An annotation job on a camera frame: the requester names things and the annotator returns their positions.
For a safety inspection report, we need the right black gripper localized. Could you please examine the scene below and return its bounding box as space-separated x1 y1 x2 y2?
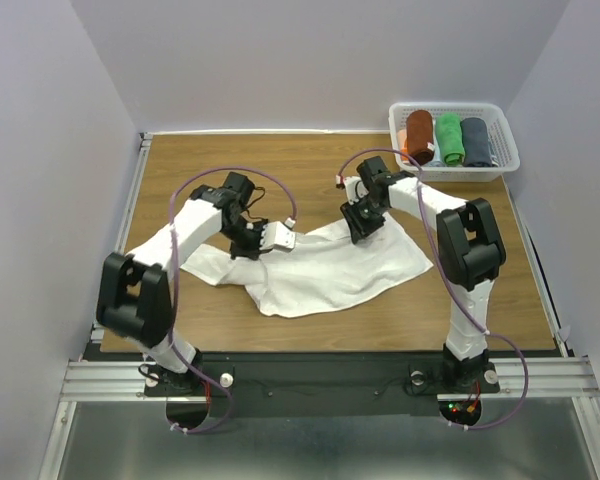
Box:
342 193 389 243

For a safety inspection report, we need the white towel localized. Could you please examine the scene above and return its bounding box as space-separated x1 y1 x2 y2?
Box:
181 217 432 318

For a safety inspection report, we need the dark blue towel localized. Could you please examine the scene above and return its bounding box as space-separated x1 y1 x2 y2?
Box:
460 117 492 168

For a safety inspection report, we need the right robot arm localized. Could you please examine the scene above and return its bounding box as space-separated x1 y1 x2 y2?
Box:
336 156 506 390

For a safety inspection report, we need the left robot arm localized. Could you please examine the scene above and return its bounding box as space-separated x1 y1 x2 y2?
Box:
96 172 268 394

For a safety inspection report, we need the orange rolled towel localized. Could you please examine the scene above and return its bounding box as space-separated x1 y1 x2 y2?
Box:
396 128 411 165

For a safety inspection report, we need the light blue rolled towel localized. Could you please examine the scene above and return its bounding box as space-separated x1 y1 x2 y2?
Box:
427 142 446 168

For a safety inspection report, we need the brown rolled towel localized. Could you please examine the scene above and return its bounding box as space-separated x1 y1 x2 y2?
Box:
406 110 435 165

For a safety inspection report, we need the white plastic basket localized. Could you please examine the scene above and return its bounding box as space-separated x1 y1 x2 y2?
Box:
388 101 520 183

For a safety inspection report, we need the green rolled towel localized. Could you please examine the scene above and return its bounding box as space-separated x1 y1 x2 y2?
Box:
435 113 465 167

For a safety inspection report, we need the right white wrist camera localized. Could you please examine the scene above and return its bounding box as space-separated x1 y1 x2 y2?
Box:
336 175 368 205

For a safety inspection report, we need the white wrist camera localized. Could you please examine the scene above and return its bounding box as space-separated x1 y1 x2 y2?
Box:
260 221 296 252
336 175 368 205

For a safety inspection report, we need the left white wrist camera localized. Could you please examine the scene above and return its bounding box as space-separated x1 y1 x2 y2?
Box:
260 221 296 252

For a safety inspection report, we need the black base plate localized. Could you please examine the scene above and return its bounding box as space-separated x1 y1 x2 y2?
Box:
139 351 500 418

